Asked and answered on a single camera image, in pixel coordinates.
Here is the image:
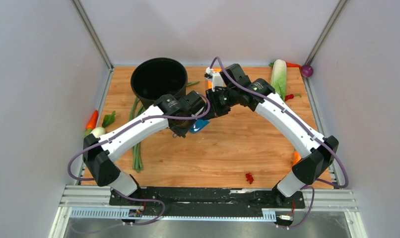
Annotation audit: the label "orange carrot at back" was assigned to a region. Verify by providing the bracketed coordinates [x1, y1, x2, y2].
[285, 61, 302, 68]

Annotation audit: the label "orange carrot at left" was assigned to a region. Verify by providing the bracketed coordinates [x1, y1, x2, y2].
[83, 110, 99, 137]

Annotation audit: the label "green long beans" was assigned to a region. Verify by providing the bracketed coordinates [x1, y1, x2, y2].
[128, 80, 200, 174]

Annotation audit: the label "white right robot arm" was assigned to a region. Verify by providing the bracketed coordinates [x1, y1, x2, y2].
[204, 63, 339, 208]

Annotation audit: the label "orange juice box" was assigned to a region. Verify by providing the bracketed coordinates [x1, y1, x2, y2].
[292, 150, 302, 166]

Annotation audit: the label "purple onion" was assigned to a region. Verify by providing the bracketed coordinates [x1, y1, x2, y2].
[300, 65, 314, 78]

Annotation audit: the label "blue plastic dustpan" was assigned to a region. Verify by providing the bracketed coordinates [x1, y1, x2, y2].
[189, 119, 210, 134]

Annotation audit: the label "black plastic bin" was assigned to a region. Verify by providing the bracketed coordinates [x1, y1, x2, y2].
[130, 58, 188, 108]

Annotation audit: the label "white radish with leaves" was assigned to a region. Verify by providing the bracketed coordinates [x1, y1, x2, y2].
[90, 111, 116, 138]

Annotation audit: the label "orange carrot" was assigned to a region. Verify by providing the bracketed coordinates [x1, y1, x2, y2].
[285, 61, 302, 68]
[83, 110, 99, 137]

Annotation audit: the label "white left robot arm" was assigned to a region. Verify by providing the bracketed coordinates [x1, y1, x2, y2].
[82, 91, 211, 206]

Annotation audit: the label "napa cabbage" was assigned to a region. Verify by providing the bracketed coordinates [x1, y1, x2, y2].
[270, 59, 287, 101]

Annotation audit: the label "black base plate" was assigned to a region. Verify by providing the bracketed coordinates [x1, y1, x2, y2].
[109, 186, 305, 217]

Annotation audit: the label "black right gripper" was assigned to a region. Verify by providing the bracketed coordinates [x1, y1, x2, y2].
[202, 87, 238, 121]

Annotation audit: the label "red chili pepper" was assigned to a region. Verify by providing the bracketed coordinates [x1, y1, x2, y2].
[284, 94, 302, 102]

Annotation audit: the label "aluminium frame rail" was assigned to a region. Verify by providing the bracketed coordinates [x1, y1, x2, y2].
[49, 185, 367, 238]

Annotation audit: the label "red paper scrap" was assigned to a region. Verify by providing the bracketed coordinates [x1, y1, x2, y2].
[245, 173, 254, 184]

